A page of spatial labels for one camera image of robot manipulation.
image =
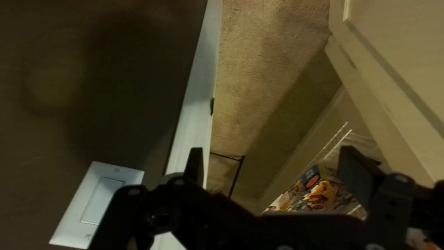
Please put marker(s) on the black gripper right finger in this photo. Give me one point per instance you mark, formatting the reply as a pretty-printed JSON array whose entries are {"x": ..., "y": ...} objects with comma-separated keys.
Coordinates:
[{"x": 394, "y": 203}]

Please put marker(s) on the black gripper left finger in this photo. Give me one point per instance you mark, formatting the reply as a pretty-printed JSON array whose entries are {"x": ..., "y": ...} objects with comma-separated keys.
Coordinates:
[{"x": 197, "y": 220}]

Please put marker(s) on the colourful toy pile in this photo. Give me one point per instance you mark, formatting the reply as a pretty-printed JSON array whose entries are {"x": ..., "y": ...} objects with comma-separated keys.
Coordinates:
[{"x": 318, "y": 228}]

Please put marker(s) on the white door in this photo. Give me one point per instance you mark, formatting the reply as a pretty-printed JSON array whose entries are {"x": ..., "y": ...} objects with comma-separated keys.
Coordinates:
[{"x": 390, "y": 59}]

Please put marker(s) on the white door frame trim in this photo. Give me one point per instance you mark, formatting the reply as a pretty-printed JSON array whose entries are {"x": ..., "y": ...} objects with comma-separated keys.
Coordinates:
[{"x": 194, "y": 125}]

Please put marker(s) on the black wire rack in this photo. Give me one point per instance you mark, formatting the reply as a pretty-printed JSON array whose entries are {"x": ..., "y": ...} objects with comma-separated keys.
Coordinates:
[{"x": 224, "y": 173}]

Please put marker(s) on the white light switch plate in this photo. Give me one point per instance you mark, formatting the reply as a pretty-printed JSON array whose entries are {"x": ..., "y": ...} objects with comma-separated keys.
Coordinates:
[{"x": 89, "y": 203}]

